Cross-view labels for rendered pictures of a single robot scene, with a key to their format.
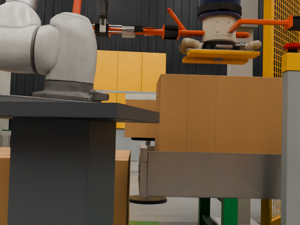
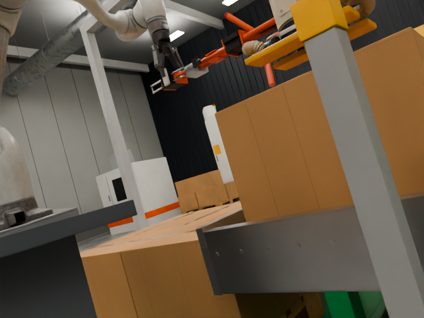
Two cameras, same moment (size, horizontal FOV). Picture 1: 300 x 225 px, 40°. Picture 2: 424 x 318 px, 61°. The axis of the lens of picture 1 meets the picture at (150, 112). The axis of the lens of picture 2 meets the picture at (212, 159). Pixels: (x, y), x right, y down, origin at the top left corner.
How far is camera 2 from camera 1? 1.26 m
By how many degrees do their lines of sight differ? 41
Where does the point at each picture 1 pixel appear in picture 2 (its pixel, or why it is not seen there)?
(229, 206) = (336, 306)
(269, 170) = not seen: hidden behind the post
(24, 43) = not seen: outside the picture
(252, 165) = (353, 230)
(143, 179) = (211, 270)
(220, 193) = (314, 284)
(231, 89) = (311, 94)
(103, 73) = not seen: hidden behind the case
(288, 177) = (377, 269)
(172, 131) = (252, 187)
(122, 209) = (231, 299)
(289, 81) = (315, 64)
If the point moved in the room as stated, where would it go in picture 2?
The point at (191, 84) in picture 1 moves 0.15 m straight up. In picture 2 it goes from (252, 111) to (238, 65)
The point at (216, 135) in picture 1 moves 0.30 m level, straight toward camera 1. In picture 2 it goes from (312, 178) to (236, 207)
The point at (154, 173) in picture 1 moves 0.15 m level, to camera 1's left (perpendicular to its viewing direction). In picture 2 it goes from (219, 261) to (185, 264)
